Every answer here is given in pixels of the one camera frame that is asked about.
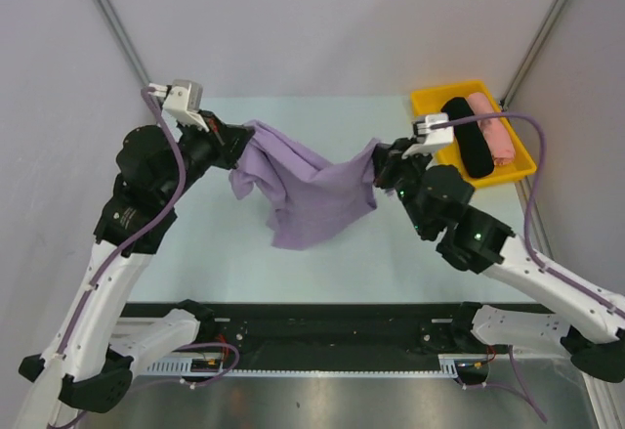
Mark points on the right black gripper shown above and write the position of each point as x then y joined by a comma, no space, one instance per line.
388,158

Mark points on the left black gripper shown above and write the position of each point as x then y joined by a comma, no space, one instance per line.
228,141

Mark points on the purple t shirt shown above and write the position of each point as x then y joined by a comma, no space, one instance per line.
311,198

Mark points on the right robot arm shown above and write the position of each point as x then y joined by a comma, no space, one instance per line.
585,322

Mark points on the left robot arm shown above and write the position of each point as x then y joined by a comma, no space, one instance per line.
84,368

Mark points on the yellow plastic tray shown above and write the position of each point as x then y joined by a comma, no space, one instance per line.
431,100

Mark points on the rolled black t shirt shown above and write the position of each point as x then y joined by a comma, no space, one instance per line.
474,151

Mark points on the rolled pink t shirt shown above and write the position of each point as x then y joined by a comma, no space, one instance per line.
493,130

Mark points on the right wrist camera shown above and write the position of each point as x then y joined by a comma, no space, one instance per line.
431,133

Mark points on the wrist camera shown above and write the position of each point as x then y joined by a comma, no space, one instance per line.
431,133
181,100

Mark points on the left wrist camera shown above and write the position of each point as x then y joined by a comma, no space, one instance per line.
181,100

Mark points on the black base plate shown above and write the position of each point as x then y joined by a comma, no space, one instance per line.
344,338

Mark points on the left aluminium corner post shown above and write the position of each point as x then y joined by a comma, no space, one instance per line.
123,40

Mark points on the aluminium corner post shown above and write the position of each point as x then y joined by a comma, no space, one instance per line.
530,57
123,40

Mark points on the right aluminium corner post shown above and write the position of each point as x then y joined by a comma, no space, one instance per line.
530,57

